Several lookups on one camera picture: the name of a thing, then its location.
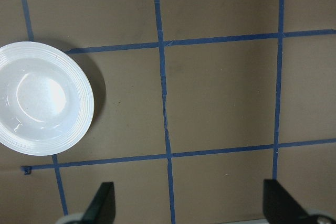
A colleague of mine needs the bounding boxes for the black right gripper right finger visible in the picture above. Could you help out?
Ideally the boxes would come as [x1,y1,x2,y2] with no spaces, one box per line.
[263,179,320,224]

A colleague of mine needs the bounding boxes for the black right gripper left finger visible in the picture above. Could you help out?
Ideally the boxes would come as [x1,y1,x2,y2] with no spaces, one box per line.
[81,182,116,223]

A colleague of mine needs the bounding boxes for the white ceramic plate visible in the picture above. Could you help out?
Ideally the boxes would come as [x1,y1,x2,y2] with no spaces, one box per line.
[1,41,95,156]

